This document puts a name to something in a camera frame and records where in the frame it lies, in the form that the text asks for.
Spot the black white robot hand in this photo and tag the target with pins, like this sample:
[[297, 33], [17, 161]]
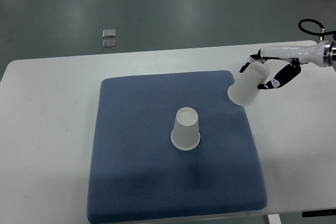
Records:
[[289, 54]]

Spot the white paper cup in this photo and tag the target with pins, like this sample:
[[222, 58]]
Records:
[[185, 135], [245, 88]]

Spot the white paper cup on cushion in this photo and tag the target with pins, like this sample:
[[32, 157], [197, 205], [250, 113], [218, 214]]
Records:
[[185, 135]]

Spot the black table control panel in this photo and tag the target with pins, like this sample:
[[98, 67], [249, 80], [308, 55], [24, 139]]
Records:
[[319, 213]]

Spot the white table leg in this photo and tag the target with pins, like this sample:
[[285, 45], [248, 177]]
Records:
[[274, 219]]

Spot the upper metal floor plate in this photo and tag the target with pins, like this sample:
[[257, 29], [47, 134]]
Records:
[[109, 33]]

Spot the blue fabric cushion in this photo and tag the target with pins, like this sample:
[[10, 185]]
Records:
[[136, 172]]

